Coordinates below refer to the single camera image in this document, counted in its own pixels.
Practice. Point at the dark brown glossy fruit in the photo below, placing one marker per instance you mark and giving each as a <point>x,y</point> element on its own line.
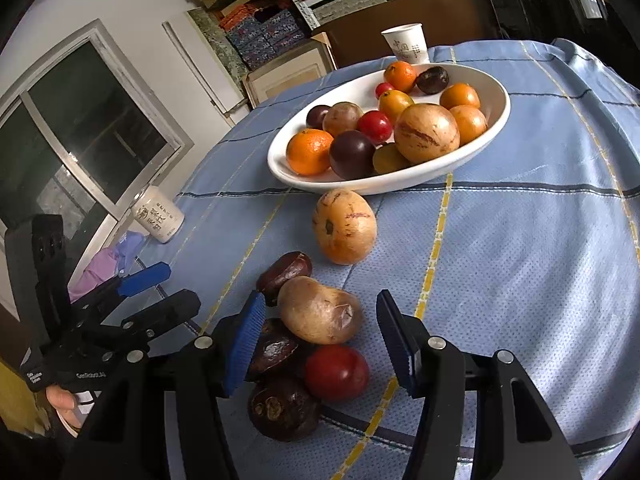
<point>284,407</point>
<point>272,350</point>
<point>287,270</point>

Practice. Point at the white oval plate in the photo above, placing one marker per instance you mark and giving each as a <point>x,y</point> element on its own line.
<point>450,169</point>

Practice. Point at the large striped pepino melon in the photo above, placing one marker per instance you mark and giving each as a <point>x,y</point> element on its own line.
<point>426,132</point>

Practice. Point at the brown wooden board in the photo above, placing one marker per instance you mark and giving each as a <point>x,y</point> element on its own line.
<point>400,12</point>

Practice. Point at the person's left hand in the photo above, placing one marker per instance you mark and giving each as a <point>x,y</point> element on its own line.
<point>62,402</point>

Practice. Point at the brown round fruit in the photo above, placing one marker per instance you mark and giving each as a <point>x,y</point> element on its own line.
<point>341,118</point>

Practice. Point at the green marble slab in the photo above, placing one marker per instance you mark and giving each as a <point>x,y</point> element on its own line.
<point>217,42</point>

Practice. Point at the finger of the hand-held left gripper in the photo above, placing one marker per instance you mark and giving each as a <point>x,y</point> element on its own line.
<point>165,312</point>
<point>145,280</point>

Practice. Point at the wooden framed board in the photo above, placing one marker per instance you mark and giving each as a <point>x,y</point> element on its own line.
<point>290,67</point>

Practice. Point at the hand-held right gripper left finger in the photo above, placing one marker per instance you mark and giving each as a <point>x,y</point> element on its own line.
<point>245,345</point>

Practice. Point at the small red cherry tomato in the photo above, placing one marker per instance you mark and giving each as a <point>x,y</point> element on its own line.
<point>384,90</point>

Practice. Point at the bumpy orange mandarin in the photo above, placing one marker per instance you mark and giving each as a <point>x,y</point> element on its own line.
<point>309,151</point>

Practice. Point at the small orange citrus fruit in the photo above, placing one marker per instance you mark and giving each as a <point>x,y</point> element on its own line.
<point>401,75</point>

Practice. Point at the orange brown striped fruit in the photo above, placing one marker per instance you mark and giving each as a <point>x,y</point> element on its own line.
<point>470,123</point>

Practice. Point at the white paper cup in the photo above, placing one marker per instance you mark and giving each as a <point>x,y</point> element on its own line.
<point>405,42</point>

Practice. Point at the brown oblong fruit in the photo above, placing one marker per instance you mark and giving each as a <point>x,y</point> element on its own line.
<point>320,310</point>

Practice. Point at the small olive striped fruit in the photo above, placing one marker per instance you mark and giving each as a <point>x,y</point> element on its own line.
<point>390,158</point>

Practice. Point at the purple cloth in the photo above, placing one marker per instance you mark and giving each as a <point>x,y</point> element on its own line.
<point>100,265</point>

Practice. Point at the small dark red plum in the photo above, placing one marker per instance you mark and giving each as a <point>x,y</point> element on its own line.
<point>317,116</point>

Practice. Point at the small dark brown fruit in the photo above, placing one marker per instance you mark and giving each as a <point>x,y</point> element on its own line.
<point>432,80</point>

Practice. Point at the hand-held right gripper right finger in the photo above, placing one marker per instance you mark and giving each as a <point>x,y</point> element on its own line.
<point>395,345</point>

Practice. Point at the white framed sliding window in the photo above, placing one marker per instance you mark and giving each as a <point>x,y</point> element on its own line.
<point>75,135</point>

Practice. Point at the black flat screen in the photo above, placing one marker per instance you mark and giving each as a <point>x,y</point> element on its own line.
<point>540,7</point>

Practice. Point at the yellow orange round fruit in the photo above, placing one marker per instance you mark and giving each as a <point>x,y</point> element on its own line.
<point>395,104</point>

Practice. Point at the stack of blue patterned boxes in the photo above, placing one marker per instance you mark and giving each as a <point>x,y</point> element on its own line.
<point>265,35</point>

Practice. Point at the cream drink can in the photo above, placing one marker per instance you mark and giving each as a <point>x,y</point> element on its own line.
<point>157,215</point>

